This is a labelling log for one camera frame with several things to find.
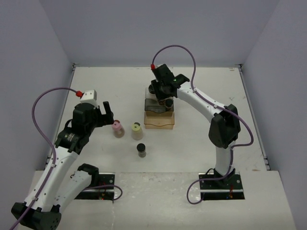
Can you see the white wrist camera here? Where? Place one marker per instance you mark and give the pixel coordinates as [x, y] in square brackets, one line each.
[162, 73]
[89, 96]

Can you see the grey middle tier tray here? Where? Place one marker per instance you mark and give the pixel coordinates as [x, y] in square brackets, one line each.
[153, 106]

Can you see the small black spice bottle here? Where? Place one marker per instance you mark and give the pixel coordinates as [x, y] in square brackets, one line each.
[141, 148]

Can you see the orange bottom tier tray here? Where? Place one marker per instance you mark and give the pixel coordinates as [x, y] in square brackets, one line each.
[154, 120]

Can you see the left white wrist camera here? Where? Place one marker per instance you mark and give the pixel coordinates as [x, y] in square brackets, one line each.
[89, 96]

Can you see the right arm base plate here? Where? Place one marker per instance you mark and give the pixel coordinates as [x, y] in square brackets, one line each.
[232, 189]

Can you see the yellow lid spice jar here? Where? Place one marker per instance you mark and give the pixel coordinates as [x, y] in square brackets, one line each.
[136, 131]

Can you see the clear top tier tray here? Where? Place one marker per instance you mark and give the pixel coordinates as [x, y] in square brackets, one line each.
[149, 95]

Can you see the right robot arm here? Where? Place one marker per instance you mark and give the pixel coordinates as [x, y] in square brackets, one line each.
[224, 120]

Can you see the pink lid spice jar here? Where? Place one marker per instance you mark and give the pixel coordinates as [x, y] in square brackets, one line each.
[118, 129]

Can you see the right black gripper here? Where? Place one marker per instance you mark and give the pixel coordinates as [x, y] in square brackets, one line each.
[160, 96]

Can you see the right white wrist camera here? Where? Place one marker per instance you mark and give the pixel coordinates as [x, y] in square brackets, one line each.
[162, 73]

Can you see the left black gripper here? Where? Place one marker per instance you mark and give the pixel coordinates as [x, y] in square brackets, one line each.
[106, 119]

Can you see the small dark spice bottle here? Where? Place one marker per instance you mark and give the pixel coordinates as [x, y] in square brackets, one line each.
[169, 104]

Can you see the large black lid jar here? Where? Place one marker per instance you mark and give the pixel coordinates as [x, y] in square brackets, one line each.
[151, 89]

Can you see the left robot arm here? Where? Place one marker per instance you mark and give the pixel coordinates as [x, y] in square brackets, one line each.
[44, 206]

